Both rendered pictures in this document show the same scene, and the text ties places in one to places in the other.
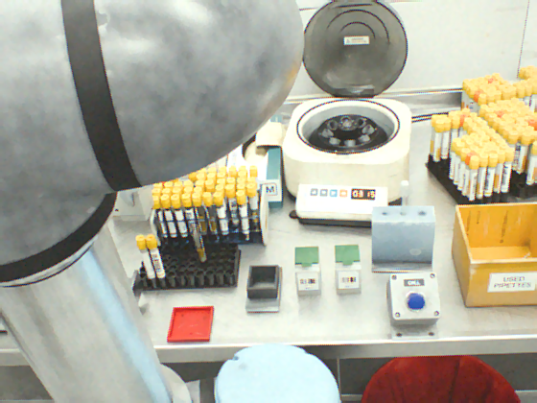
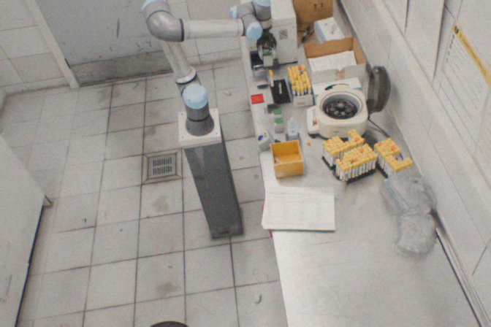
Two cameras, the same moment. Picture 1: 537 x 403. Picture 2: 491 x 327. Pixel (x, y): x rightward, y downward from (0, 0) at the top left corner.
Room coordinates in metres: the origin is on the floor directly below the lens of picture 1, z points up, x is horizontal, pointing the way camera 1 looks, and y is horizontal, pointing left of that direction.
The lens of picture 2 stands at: (0.33, -1.78, 2.60)
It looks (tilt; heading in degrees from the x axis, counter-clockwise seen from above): 49 degrees down; 84
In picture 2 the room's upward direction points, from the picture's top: 11 degrees counter-clockwise
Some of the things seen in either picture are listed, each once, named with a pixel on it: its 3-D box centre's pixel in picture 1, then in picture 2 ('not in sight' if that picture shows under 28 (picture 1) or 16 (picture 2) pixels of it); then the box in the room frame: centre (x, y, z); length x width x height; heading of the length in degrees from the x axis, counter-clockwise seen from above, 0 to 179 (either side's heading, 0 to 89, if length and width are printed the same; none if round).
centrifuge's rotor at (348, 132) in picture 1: (347, 137); (340, 109); (1.01, -0.19, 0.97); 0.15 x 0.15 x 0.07
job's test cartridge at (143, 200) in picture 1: (133, 196); (267, 58); (0.76, 0.19, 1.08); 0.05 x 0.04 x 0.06; 168
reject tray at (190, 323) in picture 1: (191, 323); (257, 98); (0.66, 0.14, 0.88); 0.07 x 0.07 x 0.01; 82
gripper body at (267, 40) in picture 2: not in sight; (265, 36); (0.75, 0.16, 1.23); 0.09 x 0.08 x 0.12; 78
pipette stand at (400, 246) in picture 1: (402, 236); (292, 134); (0.75, -0.22, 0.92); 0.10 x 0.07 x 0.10; 77
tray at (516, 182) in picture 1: (514, 165); (354, 171); (0.95, -0.51, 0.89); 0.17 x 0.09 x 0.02; 9
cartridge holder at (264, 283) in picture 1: (264, 284); (272, 109); (0.72, 0.02, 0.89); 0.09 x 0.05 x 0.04; 170
